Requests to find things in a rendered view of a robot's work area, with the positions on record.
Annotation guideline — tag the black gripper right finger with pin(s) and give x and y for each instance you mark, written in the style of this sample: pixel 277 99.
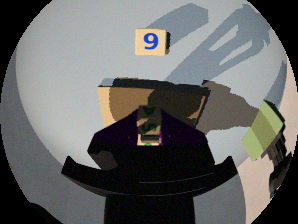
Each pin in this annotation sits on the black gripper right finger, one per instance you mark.
pixel 178 131

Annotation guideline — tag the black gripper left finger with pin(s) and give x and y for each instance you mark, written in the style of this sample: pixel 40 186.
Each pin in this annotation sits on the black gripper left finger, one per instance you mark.
pixel 120 131

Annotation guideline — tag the tan flat mat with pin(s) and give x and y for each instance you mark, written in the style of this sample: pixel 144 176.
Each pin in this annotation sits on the tan flat mat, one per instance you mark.
pixel 117 102

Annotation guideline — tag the tan block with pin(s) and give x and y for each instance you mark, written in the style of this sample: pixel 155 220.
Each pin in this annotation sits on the tan block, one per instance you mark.
pixel 149 139
pixel 151 41
pixel 149 120

